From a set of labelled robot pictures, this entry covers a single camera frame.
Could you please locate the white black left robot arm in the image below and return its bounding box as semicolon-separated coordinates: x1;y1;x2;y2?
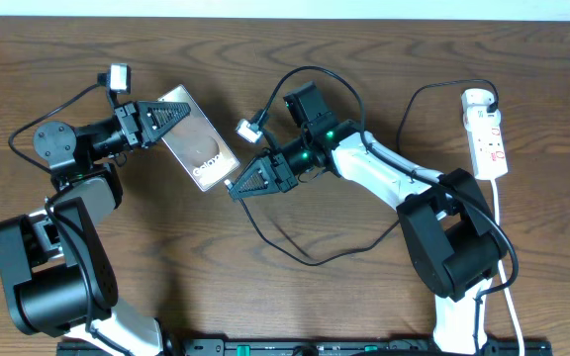
0;101;191;355

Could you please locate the white power strip cord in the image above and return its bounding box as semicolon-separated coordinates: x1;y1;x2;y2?
489;178;526;356

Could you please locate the white charger plug adapter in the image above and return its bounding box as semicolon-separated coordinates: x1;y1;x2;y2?
461;88;495;112

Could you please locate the black charging cable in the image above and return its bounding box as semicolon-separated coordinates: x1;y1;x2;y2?
223;78;500;268

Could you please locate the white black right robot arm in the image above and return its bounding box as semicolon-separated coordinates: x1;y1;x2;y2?
226;82;515;355

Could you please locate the white power strip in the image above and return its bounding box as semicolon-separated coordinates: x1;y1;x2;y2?
463;105;508;180

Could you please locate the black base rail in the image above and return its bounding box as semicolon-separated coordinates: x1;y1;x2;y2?
55;338;553;356

